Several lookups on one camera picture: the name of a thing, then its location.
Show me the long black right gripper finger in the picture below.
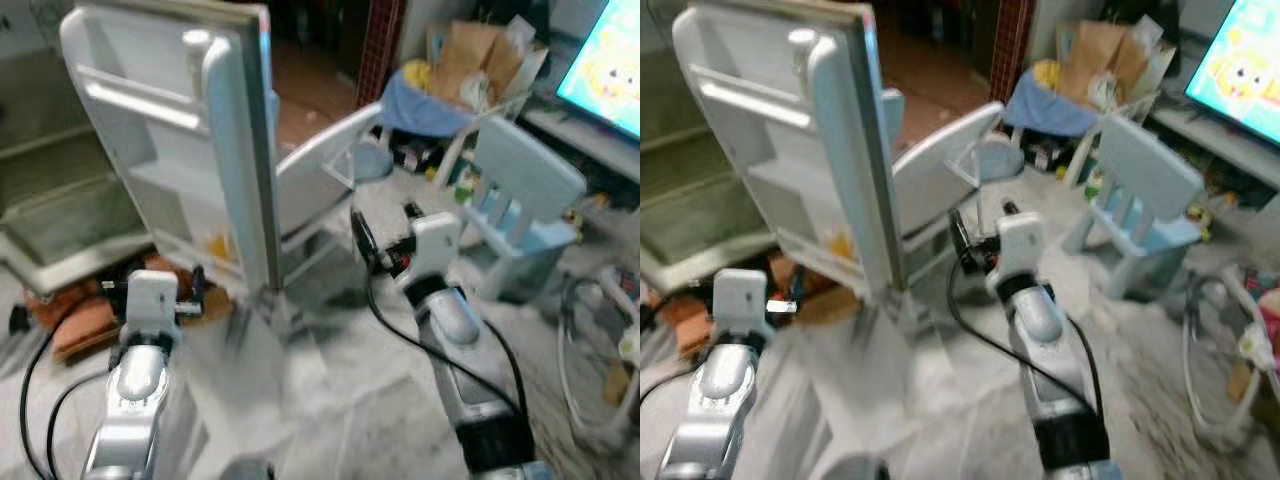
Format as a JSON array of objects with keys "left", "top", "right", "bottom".
[
  {"left": 947, "top": 208, "right": 977, "bottom": 269},
  {"left": 349, "top": 208, "right": 381, "bottom": 273}
]

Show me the silver fridge door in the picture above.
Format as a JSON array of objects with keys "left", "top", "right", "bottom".
[
  {"left": 58, "top": 0, "right": 283, "bottom": 299},
  {"left": 670, "top": 0, "right": 909, "bottom": 299}
]

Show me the grey fridge body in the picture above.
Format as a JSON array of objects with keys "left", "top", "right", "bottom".
[
  {"left": 0, "top": 0, "right": 161, "bottom": 297},
  {"left": 640, "top": 0, "right": 801, "bottom": 297}
]

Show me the grey white folding chair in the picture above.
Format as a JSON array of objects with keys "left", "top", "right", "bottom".
[
  {"left": 888, "top": 100, "right": 1009, "bottom": 276},
  {"left": 272, "top": 100, "right": 389, "bottom": 276}
]

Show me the wooden pallet stand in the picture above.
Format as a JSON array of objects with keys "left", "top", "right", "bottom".
[
  {"left": 22, "top": 255, "right": 239, "bottom": 363},
  {"left": 655, "top": 255, "right": 863, "bottom": 361}
]

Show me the light blue kids chair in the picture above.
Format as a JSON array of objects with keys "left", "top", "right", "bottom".
[
  {"left": 458, "top": 114, "right": 589, "bottom": 303},
  {"left": 1062, "top": 114, "right": 1209, "bottom": 301}
]

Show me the red tiled pillar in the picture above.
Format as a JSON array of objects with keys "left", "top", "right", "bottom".
[
  {"left": 988, "top": 0, "right": 1038, "bottom": 103},
  {"left": 355, "top": 0, "right": 408, "bottom": 109}
]

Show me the television screen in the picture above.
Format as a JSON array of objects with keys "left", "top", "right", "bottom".
[
  {"left": 553, "top": 0, "right": 641, "bottom": 141},
  {"left": 1183, "top": 0, "right": 1280, "bottom": 149}
]

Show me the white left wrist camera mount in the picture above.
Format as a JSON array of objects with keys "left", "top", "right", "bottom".
[
  {"left": 123, "top": 268, "right": 183, "bottom": 343},
  {"left": 712, "top": 268, "right": 775, "bottom": 343}
]

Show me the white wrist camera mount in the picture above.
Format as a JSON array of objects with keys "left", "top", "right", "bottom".
[
  {"left": 408, "top": 211, "right": 465, "bottom": 293},
  {"left": 712, "top": 268, "right": 775, "bottom": 343},
  {"left": 993, "top": 211, "right": 1045, "bottom": 286},
  {"left": 123, "top": 268, "right": 183, "bottom": 343}
]

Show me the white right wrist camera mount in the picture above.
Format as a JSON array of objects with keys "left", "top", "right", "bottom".
[
  {"left": 993, "top": 211, "right": 1045, "bottom": 286},
  {"left": 408, "top": 211, "right": 465, "bottom": 293}
]

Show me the baby bouncer with wire frame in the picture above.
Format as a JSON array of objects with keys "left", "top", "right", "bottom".
[
  {"left": 1183, "top": 262, "right": 1280, "bottom": 446},
  {"left": 553, "top": 268, "right": 641, "bottom": 426}
]

